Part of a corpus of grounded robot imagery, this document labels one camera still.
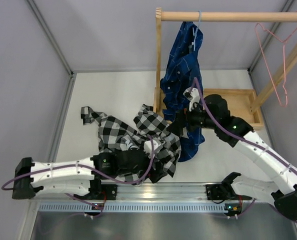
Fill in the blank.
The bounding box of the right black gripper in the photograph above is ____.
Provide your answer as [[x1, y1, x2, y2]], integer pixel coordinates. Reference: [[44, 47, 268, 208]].
[[167, 100, 219, 138]]

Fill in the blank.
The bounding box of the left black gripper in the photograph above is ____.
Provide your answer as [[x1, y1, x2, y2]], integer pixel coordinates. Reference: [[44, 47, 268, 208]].
[[118, 141, 168, 183]]

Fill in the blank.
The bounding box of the black white checkered shirt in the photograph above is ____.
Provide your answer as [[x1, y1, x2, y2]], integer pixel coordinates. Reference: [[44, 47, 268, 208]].
[[80, 104, 182, 183]]

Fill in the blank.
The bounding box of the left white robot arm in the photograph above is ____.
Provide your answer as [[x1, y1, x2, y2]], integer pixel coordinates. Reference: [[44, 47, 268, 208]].
[[11, 149, 154, 200]]

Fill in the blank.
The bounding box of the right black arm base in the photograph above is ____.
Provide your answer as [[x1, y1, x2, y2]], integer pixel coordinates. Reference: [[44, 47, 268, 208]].
[[205, 184, 237, 201]]

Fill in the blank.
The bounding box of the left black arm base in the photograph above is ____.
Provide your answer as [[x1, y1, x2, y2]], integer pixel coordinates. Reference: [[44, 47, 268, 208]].
[[87, 179, 118, 201]]

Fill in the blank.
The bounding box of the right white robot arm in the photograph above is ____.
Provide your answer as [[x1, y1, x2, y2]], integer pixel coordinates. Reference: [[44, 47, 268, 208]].
[[168, 88, 297, 221]]

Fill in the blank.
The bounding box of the blue plaid shirt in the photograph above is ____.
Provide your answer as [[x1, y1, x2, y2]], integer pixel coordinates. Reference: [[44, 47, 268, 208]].
[[160, 21, 205, 163]]

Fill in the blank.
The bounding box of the wooden clothes rack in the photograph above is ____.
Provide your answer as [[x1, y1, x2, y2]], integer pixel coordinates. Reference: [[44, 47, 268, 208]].
[[153, 7, 297, 130]]

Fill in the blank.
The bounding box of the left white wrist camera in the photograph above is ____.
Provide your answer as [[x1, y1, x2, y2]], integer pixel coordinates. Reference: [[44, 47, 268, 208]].
[[143, 139, 163, 154]]

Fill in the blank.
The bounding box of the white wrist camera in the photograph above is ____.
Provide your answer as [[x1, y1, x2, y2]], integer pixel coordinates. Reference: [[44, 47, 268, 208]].
[[183, 87, 201, 112], [143, 139, 163, 154]]

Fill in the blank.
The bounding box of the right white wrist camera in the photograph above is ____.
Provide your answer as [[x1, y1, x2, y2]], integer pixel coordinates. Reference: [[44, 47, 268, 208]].
[[183, 87, 201, 112]]

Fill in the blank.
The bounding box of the aluminium mounting rail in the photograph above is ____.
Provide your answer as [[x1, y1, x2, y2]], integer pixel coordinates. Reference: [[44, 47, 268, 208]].
[[29, 181, 277, 202]]

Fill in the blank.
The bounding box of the slotted grey cable duct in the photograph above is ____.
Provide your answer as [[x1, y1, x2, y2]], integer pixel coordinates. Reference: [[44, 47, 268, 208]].
[[38, 202, 231, 214]]

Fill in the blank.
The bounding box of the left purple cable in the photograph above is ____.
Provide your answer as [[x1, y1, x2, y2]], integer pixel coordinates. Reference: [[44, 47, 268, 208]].
[[1, 134, 157, 216]]

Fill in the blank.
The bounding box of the blue wire hanger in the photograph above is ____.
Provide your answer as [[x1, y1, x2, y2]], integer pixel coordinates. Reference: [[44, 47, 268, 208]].
[[192, 10, 202, 51]]

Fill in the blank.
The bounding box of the left aluminium frame post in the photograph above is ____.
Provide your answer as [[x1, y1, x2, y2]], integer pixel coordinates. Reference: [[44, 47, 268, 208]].
[[25, 0, 74, 77]]

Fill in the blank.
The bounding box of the aluminium frame post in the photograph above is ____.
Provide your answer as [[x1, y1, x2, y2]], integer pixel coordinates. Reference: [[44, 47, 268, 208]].
[[25, 0, 74, 77], [247, 0, 296, 75]]

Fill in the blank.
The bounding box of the right aluminium frame post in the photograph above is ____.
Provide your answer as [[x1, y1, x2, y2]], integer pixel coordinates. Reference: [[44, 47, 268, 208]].
[[247, 0, 296, 75]]

